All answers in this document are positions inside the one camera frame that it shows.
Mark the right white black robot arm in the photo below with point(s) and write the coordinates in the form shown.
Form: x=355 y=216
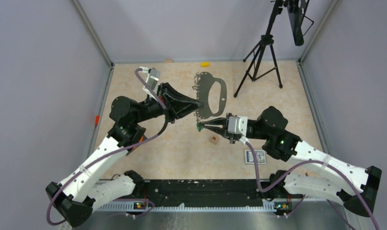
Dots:
x=313 y=172

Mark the yellow block at back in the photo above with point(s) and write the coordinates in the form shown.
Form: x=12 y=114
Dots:
x=205 y=64

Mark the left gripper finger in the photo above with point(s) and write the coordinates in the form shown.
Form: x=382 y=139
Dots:
x=180 y=110
x=172 y=95

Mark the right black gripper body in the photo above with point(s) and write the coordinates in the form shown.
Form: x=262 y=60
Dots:
x=231 y=137

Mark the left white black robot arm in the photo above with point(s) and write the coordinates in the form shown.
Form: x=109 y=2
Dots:
x=79 y=195

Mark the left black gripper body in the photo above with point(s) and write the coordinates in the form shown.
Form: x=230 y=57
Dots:
x=167 y=100

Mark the wooden letter cube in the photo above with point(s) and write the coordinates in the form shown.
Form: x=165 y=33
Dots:
x=214 y=139

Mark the black tripod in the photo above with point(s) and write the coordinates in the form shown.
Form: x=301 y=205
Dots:
x=266 y=40

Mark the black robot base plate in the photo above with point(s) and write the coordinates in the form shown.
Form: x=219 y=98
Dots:
x=206 y=193

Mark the green key tag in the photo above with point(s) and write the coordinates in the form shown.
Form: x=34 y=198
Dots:
x=199 y=127

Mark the white slotted cable duct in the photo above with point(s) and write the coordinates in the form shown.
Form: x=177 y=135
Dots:
x=125 y=206

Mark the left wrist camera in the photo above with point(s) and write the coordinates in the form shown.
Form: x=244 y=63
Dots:
x=151 y=79

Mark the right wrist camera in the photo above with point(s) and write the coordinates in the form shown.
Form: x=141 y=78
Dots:
x=244 y=139

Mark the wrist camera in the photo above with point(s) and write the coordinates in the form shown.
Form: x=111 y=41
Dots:
x=151 y=79
x=244 y=139

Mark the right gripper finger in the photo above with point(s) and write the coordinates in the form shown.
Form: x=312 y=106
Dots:
x=217 y=130
x=216 y=122

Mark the metal key holder plate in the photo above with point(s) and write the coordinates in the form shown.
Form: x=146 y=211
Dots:
x=213 y=106

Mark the orange red wall clip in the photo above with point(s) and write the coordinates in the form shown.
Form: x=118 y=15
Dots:
x=97 y=118

